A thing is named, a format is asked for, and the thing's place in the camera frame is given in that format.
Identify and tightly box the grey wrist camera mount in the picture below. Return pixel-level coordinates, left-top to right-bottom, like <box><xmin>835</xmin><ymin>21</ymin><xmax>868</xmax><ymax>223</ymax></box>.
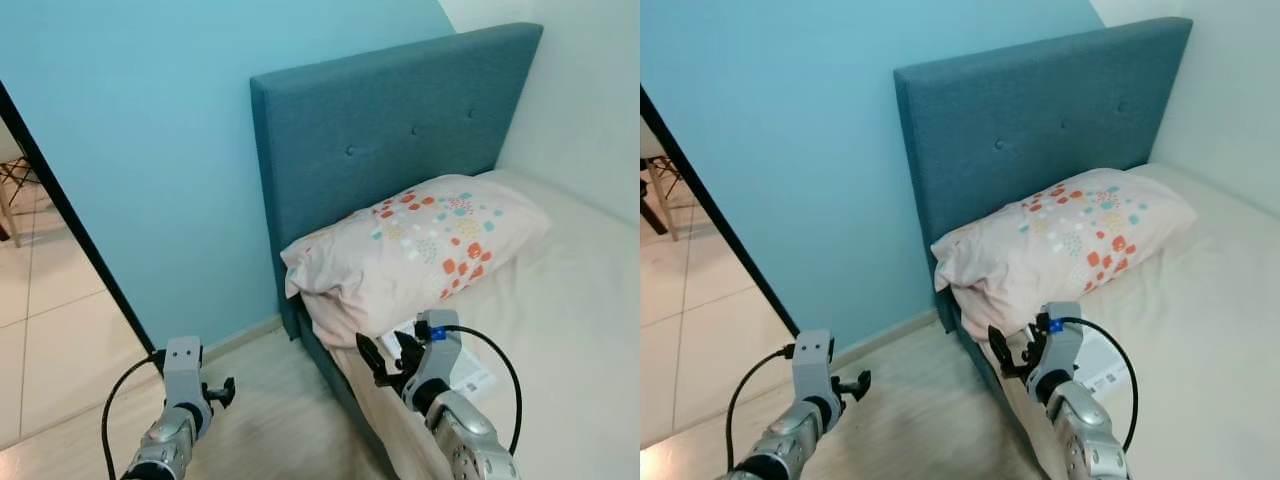
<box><xmin>792</xmin><ymin>330</ymin><xmax>836</xmax><ymax>401</ymax></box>
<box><xmin>1030</xmin><ymin>302</ymin><xmax>1083</xmax><ymax>381</ymax></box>
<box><xmin>408</xmin><ymin>310</ymin><xmax>463</xmax><ymax>386</ymax></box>
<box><xmin>162</xmin><ymin>337</ymin><xmax>204</xmax><ymax>406</ymax></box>

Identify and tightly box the wooden chair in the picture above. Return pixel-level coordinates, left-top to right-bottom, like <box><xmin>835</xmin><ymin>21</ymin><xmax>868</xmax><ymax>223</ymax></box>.
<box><xmin>640</xmin><ymin>150</ymin><xmax>686</xmax><ymax>241</ymax></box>
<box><xmin>0</xmin><ymin>155</ymin><xmax>36</xmax><ymax>246</ymax></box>

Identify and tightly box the white printed booklet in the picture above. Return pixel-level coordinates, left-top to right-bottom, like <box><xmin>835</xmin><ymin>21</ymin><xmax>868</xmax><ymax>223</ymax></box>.
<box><xmin>385</xmin><ymin>320</ymin><xmax>496</xmax><ymax>396</ymax></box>
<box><xmin>1075</xmin><ymin>325</ymin><xmax>1136</xmax><ymax>396</ymax></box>

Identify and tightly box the teal upholstered bed frame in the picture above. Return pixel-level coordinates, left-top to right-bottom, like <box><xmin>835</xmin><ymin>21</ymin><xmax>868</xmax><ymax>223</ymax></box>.
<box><xmin>893</xmin><ymin>17</ymin><xmax>1193</xmax><ymax>480</ymax></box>
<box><xmin>250</xmin><ymin>22</ymin><xmax>544</xmax><ymax>480</ymax></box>

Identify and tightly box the pink pillow with coloured dots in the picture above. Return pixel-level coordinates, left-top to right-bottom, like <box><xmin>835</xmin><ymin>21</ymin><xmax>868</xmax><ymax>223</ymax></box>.
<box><xmin>280</xmin><ymin>174</ymin><xmax>553</xmax><ymax>349</ymax></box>
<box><xmin>930</xmin><ymin>167</ymin><xmax>1199</xmax><ymax>341</ymax></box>

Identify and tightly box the black door frame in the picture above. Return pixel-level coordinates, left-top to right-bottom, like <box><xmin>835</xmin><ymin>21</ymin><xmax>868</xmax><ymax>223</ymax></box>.
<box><xmin>640</xmin><ymin>85</ymin><xmax>801</xmax><ymax>341</ymax></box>
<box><xmin>0</xmin><ymin>80</ymin><xmax>157</xmax><ymax>353</ymax></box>

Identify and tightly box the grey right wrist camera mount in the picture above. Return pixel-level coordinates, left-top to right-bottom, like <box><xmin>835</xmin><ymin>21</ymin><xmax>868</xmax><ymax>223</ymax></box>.
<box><xmin>408</xmin><ymin>310</ymin><xmax>463</xmax><ymax>386</ymax></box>
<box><xmin>1030</xmin><ymin>302</ymin><xmax>1083</xmax><ymax>381</ymax></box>

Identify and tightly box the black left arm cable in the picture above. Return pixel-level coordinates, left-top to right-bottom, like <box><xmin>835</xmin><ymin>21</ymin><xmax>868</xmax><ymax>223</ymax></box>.
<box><xmin>100</xmin><ymin>350</ymin><xmax>169</xmax><ymax>480</ymax></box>
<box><xmin>725</xmin><ymin>343</ymin><xmax>796</xmax><ymax>471</ymax></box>

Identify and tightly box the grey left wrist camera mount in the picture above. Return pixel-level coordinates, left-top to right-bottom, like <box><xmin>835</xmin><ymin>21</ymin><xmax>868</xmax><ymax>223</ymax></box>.
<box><xmin>162</xmin><ymin>337</ymin><xmax>204</xmax><ymax>406</ymax></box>
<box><xmin>792</xmin><ymin>330</ymin><xmax>836</xmax><ymax>401</ymax></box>

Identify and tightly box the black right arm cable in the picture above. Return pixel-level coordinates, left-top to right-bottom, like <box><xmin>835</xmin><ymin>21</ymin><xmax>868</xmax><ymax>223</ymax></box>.
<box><xmin>1060</xmin><ymin>315</ymin><xmax>1139</xmax><ymax>453</ymax></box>
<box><xmin>440</xmin><ymin>322</ymin><xmax>523</xmax><ymax>456</ymax></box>

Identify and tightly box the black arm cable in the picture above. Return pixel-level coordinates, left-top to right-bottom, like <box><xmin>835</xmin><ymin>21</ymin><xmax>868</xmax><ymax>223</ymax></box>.
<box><xmin>440</xmin><ymin>322</ymin><xmax>523</xmax><ymax>456</ymax></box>
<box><xmin>100</xmin><ymin>350</ymin><xmax>169</xmax><ymax>480</ymax></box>
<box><xmin>725</xmin><ymin>343</ymin><xmax>796</xmax><ymax>471</ymax></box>
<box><xmin>1060</xmin><ymin>315</ymin><xmax>1139</xmax><ymax>453</ymax></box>

